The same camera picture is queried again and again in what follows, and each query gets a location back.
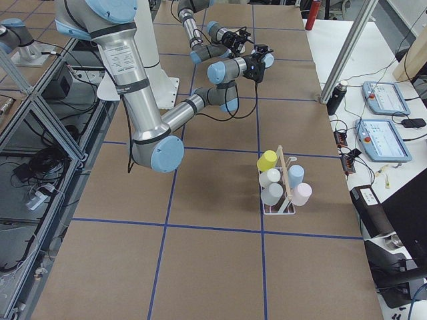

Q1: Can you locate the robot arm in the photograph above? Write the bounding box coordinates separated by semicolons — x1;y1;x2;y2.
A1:
55;1;274;173
177;0;252;65

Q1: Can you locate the black power adapter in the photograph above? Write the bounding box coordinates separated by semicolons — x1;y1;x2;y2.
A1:
401;118;426;129

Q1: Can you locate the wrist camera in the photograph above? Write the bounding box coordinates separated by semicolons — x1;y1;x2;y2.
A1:
254;43;274;56

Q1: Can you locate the red bottle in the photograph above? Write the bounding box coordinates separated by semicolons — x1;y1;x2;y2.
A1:
305;0;322;31

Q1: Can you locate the pale green cup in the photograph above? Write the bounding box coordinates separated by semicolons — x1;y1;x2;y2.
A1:
259;168;281;188

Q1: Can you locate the blue teach pendant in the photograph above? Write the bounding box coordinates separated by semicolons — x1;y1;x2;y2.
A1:
362;81;410;116
355;119;412;163

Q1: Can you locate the orange black usb hub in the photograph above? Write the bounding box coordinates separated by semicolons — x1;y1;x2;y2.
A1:
340;154;356;176
334;131;348;148

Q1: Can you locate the light blue cup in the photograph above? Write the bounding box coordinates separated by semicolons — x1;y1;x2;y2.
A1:
288;165;305;189
262;53;274;69

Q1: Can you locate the white ikea cup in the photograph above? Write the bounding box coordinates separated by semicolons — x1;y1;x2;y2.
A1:
260;183;284;206

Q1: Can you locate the black monitor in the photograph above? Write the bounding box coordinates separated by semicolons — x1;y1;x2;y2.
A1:
382;171;427;266

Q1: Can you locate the pink cup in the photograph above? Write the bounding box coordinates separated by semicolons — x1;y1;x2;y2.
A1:
292;183;312;206

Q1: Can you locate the aluminium frame post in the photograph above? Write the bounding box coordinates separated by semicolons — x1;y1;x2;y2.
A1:
320;0;378;104

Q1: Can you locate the yellow cup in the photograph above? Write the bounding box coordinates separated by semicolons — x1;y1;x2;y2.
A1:
256;150;278;172

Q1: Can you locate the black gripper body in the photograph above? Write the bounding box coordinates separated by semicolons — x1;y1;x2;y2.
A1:
243;53;266;83
222;31;247;53

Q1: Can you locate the white wire cup rack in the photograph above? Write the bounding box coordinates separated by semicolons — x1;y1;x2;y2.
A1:
260;145;296;215

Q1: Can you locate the black thermos bottle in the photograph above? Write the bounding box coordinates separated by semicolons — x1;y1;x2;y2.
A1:
326;80;348;116

